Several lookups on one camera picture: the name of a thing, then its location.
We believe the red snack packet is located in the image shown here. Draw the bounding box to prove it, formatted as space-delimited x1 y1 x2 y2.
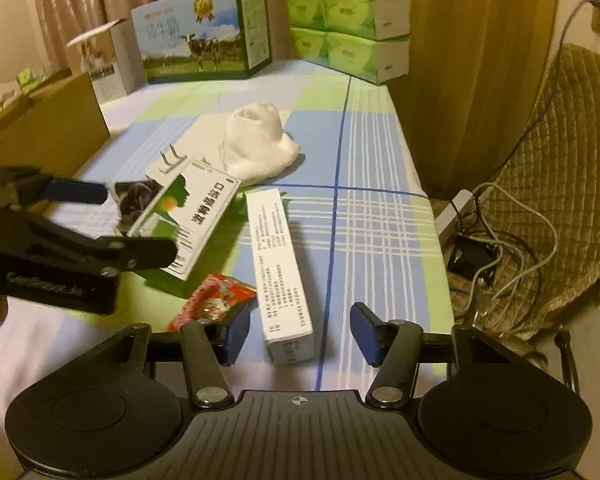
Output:
167 273 257 333

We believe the blue cow print milk carton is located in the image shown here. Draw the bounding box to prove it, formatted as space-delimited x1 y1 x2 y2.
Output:
131 0 273 85

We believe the stack of green tissue packs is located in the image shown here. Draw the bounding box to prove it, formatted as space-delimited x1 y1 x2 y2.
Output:
278 0 412 86

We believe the green snack packet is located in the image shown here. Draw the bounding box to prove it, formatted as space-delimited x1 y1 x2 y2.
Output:
228 192 253 223

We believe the white power strip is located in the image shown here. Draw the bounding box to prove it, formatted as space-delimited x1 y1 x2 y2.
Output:
436 189 475 243

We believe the green and white medicine box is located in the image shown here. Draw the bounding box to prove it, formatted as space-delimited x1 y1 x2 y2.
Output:
126 164 242 283

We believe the looped white cable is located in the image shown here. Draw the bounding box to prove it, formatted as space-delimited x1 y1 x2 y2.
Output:
472 182 559 322

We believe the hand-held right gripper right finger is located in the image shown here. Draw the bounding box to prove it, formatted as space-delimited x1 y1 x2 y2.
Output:
349 302 506 407

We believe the charging cable at wall socket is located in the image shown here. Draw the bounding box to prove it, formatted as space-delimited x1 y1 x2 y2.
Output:
482 0 600 186

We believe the black power adapter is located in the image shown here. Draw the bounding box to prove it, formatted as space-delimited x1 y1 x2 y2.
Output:
447 234 498 278

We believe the silver snack packet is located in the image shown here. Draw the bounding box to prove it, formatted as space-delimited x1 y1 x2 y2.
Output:
114 180 162 237

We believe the plaid tablecloth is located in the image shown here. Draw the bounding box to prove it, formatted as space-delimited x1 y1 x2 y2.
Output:
0 57 456 393

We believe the brown cardboard box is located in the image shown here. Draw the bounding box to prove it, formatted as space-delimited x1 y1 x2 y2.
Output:
0 71 112 171

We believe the long white box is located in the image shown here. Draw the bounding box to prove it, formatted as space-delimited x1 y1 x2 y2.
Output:
246 188 315 366

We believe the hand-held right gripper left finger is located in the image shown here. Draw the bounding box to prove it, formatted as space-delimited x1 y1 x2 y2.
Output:
97 304 253 407

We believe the white appliance box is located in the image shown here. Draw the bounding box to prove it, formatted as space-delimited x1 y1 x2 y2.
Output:
67 17 147 107

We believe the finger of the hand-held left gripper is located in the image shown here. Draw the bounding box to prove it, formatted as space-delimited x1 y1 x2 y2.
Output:
30 210 178 281
7 172 108 208

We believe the white sock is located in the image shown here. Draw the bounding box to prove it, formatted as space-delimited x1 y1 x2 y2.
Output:
220 101 301 184

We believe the golden yellow curtain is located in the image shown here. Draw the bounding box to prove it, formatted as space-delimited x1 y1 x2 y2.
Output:
390 0 576 196

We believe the white charger plug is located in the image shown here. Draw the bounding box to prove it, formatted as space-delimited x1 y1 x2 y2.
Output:
145 141 216 187

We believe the chair with quilted cover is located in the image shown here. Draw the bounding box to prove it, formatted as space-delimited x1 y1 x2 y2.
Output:
472 42 600 396

